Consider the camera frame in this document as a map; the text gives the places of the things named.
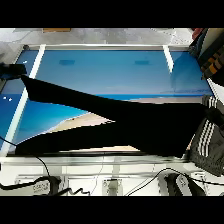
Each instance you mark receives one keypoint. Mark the black pants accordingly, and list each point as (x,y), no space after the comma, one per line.
(146,126)

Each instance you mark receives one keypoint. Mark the heap of clothes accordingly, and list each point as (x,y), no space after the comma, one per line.
(211,60)

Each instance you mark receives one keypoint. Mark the black white-striped garment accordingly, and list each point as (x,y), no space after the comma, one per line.
(208,150)

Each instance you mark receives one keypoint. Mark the silver frame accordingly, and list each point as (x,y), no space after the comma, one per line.
(113,160)

